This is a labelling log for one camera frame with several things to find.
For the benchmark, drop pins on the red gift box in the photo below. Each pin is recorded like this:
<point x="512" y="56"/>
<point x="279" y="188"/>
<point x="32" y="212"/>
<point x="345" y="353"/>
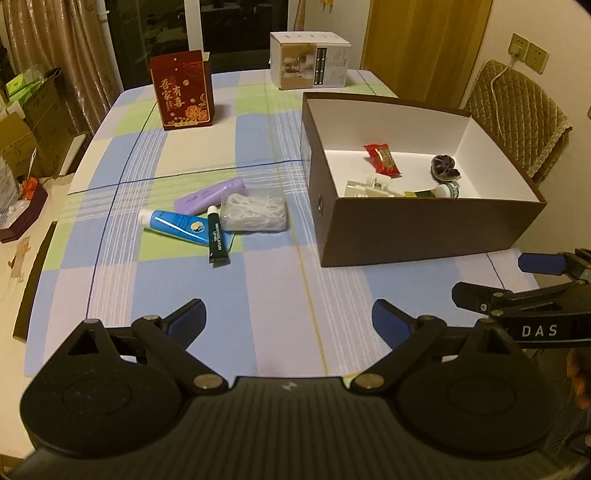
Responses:
<point x="183" y="89"/>

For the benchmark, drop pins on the blue cream tube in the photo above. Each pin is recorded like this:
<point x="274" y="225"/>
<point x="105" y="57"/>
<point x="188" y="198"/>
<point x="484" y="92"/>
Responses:
<point x="193" y="229"/>

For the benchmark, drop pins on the orange handled screwdriver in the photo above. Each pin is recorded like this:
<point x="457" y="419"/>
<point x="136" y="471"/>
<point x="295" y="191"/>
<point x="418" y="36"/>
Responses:
<point x="29" y="185"/>

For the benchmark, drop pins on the green card packet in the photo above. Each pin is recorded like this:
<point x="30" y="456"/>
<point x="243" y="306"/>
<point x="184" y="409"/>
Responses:
<point x="420" y="194"/>

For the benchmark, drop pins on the brown curtain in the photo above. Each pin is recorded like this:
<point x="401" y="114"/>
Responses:
<point x="65" y="35"/>

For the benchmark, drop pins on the red snack packet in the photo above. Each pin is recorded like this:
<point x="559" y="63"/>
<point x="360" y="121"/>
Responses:
<point x="382" y="160"/>

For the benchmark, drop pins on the plastic bag of swabs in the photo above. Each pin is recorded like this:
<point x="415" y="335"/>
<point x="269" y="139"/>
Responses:
<point x="9" y="188"/>

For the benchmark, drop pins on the dark scrunchie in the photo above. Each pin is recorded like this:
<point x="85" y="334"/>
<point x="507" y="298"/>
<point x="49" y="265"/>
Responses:
<point x="443" y="169"/>

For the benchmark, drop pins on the white product box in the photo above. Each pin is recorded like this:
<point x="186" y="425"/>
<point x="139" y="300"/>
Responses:
<point x="308" y="59"/>

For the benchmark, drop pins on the clear floss pick box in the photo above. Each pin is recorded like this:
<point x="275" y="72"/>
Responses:
<point x="257" y="212"/>

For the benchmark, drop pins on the person right hand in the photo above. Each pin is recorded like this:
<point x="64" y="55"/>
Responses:
<point x="579" y="379"/>

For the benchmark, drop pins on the white hair clip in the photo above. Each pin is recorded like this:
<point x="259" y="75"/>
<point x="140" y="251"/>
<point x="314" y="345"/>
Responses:
<point x="377" y="185"/>

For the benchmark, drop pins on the purple cream tube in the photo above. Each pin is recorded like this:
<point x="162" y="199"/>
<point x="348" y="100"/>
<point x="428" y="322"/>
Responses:
<point x="197" y="202"/>

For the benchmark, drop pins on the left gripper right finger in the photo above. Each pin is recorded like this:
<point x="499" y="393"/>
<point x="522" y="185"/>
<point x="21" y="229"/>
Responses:
<point x="409" y="338"/>

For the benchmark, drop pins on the quilted chair cushion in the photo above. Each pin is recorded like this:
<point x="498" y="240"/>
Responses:
<point x="521" y="115"/>

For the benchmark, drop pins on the wall socket pair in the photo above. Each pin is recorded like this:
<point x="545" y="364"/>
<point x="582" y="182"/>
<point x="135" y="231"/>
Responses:
<point x="532" y="55"/>

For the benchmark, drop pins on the stacked cardboard boxes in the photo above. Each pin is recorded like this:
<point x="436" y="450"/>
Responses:
<point x="37" y="130"/>

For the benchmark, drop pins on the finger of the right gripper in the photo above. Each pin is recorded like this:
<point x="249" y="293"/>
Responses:
<point x="506" y="303"/>
<point x="545" y="264"/>

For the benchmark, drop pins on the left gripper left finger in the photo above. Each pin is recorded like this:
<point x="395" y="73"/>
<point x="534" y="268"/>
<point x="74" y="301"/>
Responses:
<point x="165" y="341"/>

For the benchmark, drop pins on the checkered tablecloth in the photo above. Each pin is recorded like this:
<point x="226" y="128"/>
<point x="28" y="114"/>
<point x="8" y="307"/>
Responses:
<point x="289" y="217"/>

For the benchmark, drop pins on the wooden door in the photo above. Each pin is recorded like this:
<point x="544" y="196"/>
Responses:
<point x="425" y="50"/>

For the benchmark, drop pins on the dark green lip gel tube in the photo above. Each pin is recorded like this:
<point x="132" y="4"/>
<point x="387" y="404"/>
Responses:
<point x="218" y="253"/>

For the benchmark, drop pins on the dark wooden tray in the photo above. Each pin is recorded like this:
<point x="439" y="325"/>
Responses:
<point x="26" y="218"/>

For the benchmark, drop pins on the brown cardboard storage box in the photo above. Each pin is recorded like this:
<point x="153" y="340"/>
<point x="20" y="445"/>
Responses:
<point x="497" y="203"/>

